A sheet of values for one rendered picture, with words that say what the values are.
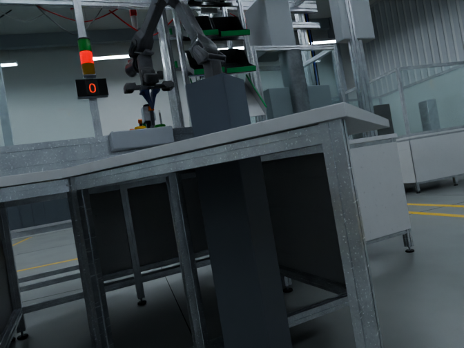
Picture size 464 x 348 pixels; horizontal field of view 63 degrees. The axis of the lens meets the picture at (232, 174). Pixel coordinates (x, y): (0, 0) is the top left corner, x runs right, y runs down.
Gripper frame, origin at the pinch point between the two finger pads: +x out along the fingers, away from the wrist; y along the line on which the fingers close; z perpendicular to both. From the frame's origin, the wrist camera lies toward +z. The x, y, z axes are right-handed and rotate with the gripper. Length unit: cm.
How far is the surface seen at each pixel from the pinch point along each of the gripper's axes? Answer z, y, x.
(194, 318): 16, -2, 81
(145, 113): -5.7, -1.9, 3.8
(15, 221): -194, -75, 40
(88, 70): -17.8, -19.3, -18.7
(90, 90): -17.7, -19.9, -10.0
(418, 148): -284, 475, 37
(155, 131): 16.2, -4.4, 14.9
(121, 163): 37.4, -20.1, 26.0
